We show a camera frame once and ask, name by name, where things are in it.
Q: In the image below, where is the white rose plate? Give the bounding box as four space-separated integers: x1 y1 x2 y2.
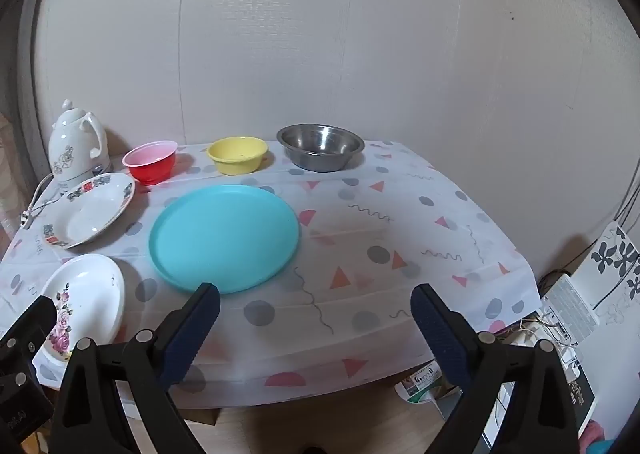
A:
40 253 126 375

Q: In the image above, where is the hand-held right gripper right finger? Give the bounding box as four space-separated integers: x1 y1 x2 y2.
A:
410 283 583 454

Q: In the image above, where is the white patterned tablecloth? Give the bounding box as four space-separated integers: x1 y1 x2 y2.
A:
0 139 541 410

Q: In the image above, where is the black cable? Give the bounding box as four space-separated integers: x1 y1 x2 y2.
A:
617 169 640 232

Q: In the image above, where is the white labelled box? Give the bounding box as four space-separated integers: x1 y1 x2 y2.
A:
540 274 601 347

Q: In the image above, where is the green white carton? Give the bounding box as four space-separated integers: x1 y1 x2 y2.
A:
395 359 461 405

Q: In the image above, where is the teal plastic plate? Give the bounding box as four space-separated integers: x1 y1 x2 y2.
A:
148 184 301 295

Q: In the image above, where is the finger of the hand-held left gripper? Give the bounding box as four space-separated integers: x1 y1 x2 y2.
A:
0 297 56 437

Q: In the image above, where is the white plate patterned rim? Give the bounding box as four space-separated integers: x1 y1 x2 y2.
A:
41 172 136 250

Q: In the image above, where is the white floral box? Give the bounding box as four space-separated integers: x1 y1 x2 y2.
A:
570 221 640 435

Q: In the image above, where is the white ceramic electric kettle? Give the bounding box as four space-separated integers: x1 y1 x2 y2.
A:
48 99 112 195

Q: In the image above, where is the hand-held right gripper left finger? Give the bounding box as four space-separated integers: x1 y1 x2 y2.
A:
50 283 222 454

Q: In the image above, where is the white kettle cord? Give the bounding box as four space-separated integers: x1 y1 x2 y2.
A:
20 173 66 230

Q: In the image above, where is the yellow plastic bowl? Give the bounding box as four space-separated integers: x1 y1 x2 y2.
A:
207 136 270 176

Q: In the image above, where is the black booklet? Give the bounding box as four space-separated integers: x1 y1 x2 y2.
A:
565 359 598 437

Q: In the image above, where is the stainless steel bowl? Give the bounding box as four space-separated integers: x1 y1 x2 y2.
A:
276 123 365 172

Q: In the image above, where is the red plastic bowl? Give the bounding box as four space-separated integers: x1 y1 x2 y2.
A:
122 139 179 186

